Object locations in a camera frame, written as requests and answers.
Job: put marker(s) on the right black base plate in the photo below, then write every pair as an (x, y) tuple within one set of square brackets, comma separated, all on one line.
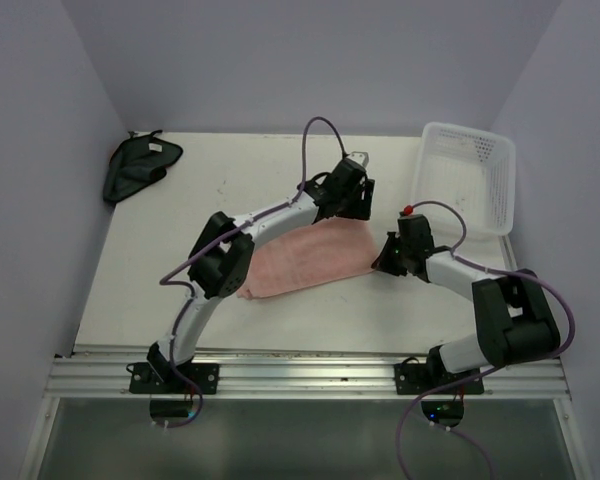
[(412, 377)]

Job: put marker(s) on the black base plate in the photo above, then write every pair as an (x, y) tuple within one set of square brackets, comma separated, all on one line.
[(412, 377), (144, 380)]

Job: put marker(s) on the aluminium mounting rail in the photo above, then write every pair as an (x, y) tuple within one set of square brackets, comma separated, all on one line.
[(293, 375)]

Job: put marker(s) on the black cloth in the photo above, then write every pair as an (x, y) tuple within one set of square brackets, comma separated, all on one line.
[(138, 163)]

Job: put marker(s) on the white plastic basket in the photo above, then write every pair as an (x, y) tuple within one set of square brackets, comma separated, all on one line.
[(471, 170)]

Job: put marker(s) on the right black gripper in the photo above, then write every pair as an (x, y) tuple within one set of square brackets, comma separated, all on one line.
[(383, 262)]

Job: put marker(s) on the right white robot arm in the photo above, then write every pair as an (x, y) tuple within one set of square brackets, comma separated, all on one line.
[(513, 321)]

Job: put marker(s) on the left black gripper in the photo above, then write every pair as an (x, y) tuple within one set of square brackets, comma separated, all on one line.
[(361, 208)]

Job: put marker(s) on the pink towel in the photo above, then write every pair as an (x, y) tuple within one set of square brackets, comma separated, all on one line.
[(325, 252)]

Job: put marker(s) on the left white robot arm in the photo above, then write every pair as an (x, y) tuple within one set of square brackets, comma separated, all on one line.
[(219, 261)]

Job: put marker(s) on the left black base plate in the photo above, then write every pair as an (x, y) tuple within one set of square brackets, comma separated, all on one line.
[(144, 380)]

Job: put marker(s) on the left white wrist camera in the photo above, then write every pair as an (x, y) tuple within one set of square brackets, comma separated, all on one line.
[(360, 157)]

